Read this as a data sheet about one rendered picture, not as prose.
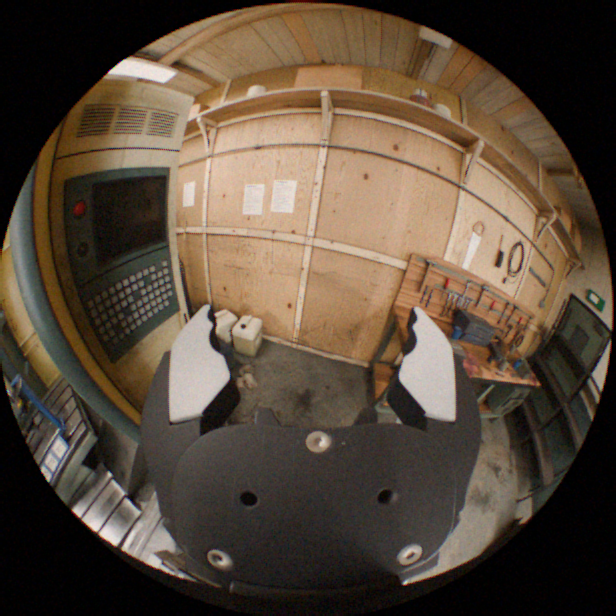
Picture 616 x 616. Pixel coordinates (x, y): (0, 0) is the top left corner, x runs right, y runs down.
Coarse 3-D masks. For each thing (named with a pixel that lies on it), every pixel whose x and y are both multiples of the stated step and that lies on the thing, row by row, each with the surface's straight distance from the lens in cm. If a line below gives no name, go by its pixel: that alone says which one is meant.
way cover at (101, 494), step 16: (96, 480) 117; (112, 480) 112; (80, 496) 126; (96, 496) 118; (112, 496) 112; (80, 512) 127; (96, 512) 120; (112, 512) 114; (128, 512) 108; (96, 528) 122; (112, 528) 116; (128, 528) 109
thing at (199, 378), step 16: (192, 320) 11; (208, 320) 10; (192, 336) 9; (208, 336) 9; (176, 352) 9; (192, 352) 8; (208, 352) 8; (176, 368) 8; (192, 368) 8; (208, 368) 7; (224, 368) 7; (176, 384) 7; (192, 384) 7; (208, 384) 7; (224, 384) 7; (176, 400) 7; (192, 400) 7; (208, 400) 6; (224, 400) 7; (176, 416) 7; (192, 416) 6; (208, 416) 7; (224, 416) 7
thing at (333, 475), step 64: (192, 448) 6; (256, 448) 5; (320, 448) 5; (384, 448) 5; (192, 512) 5; (256, 512) 5; (320, 512) 5; (384, 512) 5; (448, 512) 6; (256, 576) 5; (320, 576) 5; (384, 576) 6
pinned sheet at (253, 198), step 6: (246, 186) 185; (252, 186) 181; (258, 186) 178; (264, 186) 175; (246, 192) 184; (252, 192) 180; (258, 192) 177; (246, 198) 183; (252, 198) 180; (258, 198) 176; (246, 204) 183; (252, 204) 179; (258, 204) 176; (246, 210) 182; (252, 210) 179; (258, 210) 176
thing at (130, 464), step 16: (80, 400) 145; (96, 416) 120; (96, 432) 121; (112, 432) 105; (96, 448) 124; (112, 448) 107; (128, 448) 95; (96, 464) 129; (112, 464) 111; (128, 464) 98; (144, 464) 100; (128, 480) 102; (128, 496) 110
